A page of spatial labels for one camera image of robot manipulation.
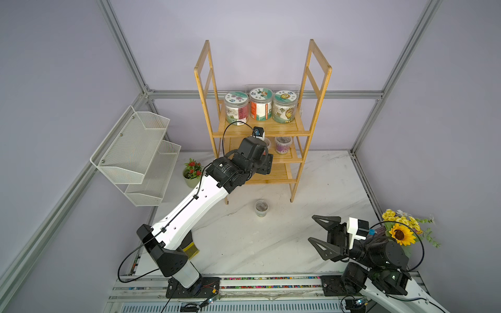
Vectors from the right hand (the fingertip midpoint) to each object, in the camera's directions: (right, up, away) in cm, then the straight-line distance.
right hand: (310, 228), depth 57 cm
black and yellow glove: (-46, -16, +27) cm, 55 cm away
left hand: (-15, +21, +14) cm, 30 cm away
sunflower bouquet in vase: (+32, -2, +6) cm, 33 cm away
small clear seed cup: (-13, 0, +33) cm, 36 cm away
